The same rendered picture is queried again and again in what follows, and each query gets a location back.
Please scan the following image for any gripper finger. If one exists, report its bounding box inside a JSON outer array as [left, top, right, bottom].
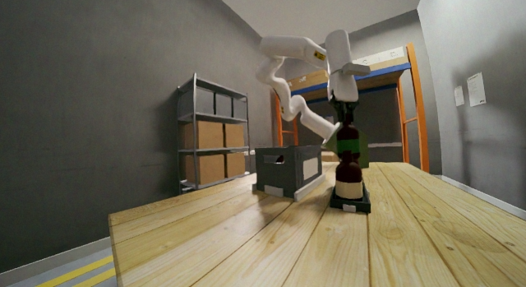
[[328, 90, 346, 123], [345, 101, 359, 122]]

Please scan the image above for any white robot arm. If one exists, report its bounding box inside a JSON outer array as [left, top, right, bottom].
[[256, 30, 371, 144]]

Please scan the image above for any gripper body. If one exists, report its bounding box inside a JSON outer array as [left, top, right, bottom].
[[328, 72, 358, 104]]

